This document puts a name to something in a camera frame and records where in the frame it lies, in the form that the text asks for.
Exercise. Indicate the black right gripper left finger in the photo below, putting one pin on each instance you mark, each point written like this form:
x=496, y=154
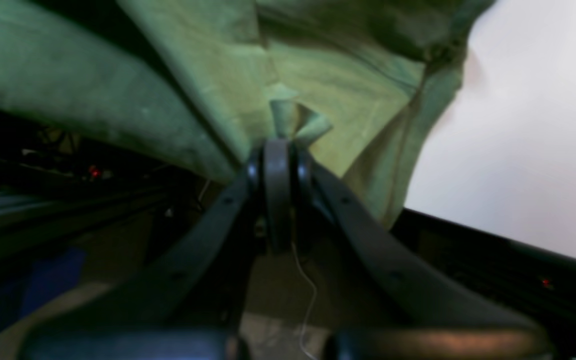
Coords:
x=187, y=304

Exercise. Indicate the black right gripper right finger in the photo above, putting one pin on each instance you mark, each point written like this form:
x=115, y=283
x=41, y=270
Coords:
x=443, y=319

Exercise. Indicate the green t-shirt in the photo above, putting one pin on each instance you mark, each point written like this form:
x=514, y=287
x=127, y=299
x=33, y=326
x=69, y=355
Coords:
x=200, y=83

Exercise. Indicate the blue plastic box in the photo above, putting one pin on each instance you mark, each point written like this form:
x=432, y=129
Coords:
x=45, y=279

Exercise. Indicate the black power strip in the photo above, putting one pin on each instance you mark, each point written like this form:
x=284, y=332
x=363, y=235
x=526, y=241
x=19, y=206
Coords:
x=31, y=171

